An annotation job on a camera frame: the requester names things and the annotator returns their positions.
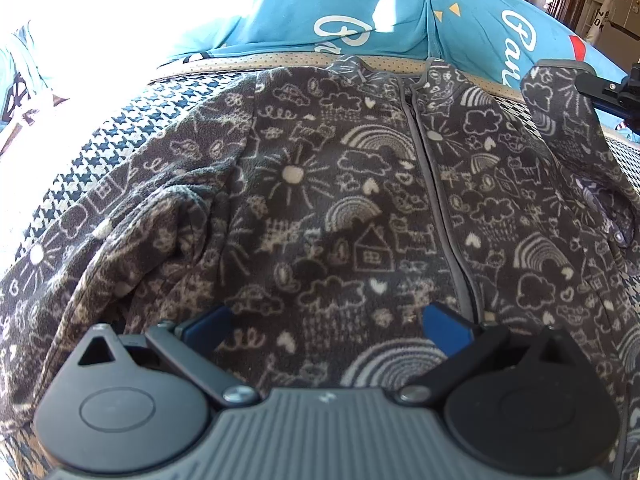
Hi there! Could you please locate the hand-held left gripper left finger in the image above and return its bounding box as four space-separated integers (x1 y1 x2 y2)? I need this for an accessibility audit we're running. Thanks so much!
75 304 261 408

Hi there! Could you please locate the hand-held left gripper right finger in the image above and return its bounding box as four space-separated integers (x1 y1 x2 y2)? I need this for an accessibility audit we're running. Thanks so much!
397 302 586 408

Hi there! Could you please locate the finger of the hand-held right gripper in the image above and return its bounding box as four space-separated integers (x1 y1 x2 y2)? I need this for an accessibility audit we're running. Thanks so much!
575 71 626 106
592 102 632 125

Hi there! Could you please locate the grey doodle-print fleece jacket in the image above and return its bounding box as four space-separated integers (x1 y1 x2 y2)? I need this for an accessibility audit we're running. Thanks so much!
0 55 640 480

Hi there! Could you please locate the houndstooth sofa seat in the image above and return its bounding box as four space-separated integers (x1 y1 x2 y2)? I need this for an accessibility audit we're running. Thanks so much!
0 52 640 480

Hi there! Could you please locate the blue printed sofa back cover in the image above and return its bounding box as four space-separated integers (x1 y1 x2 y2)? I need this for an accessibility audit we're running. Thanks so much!
160 0 640 128

